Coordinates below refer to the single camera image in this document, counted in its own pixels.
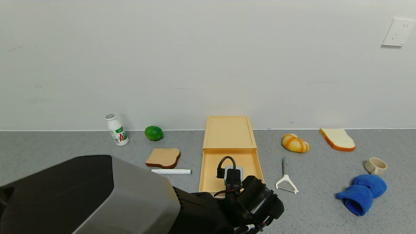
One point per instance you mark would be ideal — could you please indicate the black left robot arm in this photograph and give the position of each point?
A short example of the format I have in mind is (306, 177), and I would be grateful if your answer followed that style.
(65, 195)

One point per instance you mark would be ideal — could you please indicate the green lime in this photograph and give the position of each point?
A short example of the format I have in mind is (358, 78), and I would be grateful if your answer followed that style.
(154, 133)

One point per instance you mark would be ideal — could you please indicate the brown toast slice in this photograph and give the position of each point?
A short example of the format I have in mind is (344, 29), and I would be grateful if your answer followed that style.
(163, 157)

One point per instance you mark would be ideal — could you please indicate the white marker pen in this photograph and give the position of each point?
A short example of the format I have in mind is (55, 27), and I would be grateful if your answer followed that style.
(170, 171)

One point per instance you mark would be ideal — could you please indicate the white milk drink bottle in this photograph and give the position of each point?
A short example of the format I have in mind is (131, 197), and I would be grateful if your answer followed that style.
(118, 133)

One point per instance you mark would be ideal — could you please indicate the orange striped bread roll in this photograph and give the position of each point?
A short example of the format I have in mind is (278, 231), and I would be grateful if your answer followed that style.
(295, 143)

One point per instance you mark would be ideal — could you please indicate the white bread slice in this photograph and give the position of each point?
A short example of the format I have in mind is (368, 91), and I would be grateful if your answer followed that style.
(338, 139)

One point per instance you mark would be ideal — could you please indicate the blue towel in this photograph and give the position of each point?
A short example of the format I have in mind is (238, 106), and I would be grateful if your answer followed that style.
(361, 195)

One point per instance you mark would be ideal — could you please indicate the beige cup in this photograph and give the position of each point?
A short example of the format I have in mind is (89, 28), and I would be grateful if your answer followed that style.
(375, 166)

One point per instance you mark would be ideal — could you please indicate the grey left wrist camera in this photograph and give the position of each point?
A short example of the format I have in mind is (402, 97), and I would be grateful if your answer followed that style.
(240, 169)

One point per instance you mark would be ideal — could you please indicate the white wall socket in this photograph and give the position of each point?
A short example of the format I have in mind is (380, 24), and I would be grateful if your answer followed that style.
(398, 32)

